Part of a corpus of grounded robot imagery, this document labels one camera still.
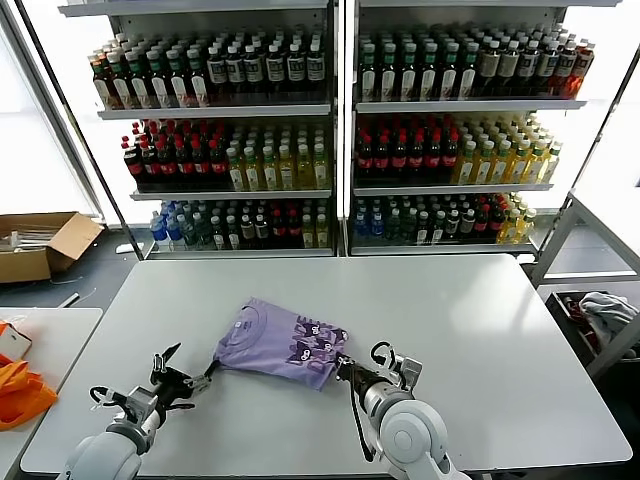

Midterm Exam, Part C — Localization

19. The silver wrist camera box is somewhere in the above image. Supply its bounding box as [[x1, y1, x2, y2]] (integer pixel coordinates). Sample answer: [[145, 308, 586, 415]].
[[122, 385, 160, 426], [392, 355, 424, 394]]

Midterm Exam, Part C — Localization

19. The black plastic crate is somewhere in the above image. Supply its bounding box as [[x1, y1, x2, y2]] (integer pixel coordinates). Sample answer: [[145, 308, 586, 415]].
[[544, 289, 640, 370]]

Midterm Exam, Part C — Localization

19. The cola bottle red cap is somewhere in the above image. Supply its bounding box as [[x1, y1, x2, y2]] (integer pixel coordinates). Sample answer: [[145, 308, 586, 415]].
[[122, 141, 147, 187], [407, 133, 426, 184], [390, 134, 409, 184], [141, 140, 162, 187], [441, 132, 460, 184], [175, 139, 195, 187], [355, 134, 375, 184], [373, 134, 392, 184], [158, 140, 179, 187], [424, 132, 443, 184], [208, 139, 229, 189], [192, 139, 211, 189]]

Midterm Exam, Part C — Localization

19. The black bottle grey label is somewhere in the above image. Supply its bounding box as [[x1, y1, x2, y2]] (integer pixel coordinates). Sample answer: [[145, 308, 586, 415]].
[[284, 43, 305, 105], [244, 44, 265, 106], [304, 43, 325, 105], [517, 40, 540, 99], [555, 42, 577, 99], [205, 45, 227, 107], [537, 40, 560, 99], [264, 44, 285, 105], [225, 44, 246, 106]]

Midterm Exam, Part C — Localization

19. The dark slanted frame post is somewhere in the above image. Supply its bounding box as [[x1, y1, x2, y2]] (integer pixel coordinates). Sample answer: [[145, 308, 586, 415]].
[[564, 44, 640, 201], [12, 0, 147, 261]]

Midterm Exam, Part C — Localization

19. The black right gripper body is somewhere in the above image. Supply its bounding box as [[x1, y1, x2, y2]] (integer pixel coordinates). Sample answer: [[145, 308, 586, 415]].
[[348, 366, 382, 397]]

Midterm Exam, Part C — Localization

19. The dark bottle beige label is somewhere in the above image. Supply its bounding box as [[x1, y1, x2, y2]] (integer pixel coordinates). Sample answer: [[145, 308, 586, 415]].
[[477, 40, 501, 100], [497, 40, 521, 99]]

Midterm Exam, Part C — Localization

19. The red crumpled garment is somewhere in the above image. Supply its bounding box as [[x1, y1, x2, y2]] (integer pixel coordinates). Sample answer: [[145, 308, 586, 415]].
[[562, 295, 601, 357]]

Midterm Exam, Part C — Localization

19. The orange cloth bag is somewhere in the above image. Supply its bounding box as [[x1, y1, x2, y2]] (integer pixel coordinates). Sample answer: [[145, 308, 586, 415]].
[[0, 352, 59, 432]]

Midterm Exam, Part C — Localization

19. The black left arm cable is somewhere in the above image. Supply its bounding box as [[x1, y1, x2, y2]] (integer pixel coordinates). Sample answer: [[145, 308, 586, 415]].
[[88, 385, 126, 414]]

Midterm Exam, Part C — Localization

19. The white and orange carton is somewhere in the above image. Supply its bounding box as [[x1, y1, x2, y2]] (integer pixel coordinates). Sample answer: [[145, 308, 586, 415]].
[[0, 322, 34, 362]]

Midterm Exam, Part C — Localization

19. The red tea bottle white cap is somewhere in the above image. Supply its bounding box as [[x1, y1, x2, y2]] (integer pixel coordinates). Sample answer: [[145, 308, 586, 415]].
[[89, 55, 114, 111]]

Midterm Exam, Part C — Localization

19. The open cardboard box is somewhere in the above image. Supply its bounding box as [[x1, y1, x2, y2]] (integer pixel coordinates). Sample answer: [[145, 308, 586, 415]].
[[0, 212, 105, 285]]

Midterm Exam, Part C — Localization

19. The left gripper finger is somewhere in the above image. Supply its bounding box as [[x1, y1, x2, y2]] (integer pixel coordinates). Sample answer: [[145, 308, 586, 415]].
[[182, 360, 222, 393], [151, 342, 182, 378]]

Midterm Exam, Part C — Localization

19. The grey crumpled garment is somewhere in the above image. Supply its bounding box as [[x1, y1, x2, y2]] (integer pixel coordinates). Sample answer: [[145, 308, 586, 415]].
[[577, 291, 640, 346]]

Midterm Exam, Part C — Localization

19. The small cola bottle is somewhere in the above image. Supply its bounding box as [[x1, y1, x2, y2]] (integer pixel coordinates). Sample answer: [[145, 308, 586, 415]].
[[286, 209, 302, 249], [271, 209, 287, 249], [488, 203, 505, 241], [473, 203, 490, 241]]

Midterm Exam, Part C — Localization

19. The purple t-shirt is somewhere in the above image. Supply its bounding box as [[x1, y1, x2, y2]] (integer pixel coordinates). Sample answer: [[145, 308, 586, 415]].
[[209, 297, 351, 392]]

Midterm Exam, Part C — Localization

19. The grey metal shelf unit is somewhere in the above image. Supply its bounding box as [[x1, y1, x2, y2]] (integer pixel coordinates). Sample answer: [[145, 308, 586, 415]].
[[344, 0, 621, 257], [58, 0, 337, 261]]

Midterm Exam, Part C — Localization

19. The dark bottle green cap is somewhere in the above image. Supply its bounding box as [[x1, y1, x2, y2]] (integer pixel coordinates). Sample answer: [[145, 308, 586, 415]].
[[165, 48, 190, 109], [438, 41, 460, 101], [398, 42, 419, 103], [185, 47, 210, 108], [358, 43, 379, 104], [418, 42, 440, 103], [107, 51, 132, 110], [145, 48, 170, 109], [378, 43, 399, 103], [458, 41, 479, 101], [125, 49, 151, 110]]

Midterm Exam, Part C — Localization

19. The red drink bottle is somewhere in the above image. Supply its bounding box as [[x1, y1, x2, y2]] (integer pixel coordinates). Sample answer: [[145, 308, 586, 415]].
[[569, 43, 596, 99]]

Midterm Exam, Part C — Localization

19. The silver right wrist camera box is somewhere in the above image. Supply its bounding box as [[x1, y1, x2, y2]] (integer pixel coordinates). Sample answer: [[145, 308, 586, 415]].
[[392, 355, 424, 394]]

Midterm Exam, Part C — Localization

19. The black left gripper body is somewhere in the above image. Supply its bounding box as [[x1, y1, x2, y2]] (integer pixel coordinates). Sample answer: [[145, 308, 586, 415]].
[[149, 368, 197, 413]]

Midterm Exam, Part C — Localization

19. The white strips bundle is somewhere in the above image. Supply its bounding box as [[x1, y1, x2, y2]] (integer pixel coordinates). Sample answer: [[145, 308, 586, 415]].
[[0, 228, 57, 252]]

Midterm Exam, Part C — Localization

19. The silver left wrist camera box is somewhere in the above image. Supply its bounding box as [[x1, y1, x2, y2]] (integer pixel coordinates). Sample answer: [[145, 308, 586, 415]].
[[122, 385, 160, 426]]

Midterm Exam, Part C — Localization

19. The grey metal frame table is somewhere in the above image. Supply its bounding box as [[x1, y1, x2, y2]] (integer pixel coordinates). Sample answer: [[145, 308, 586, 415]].
[[529, 189, 640, 381]]

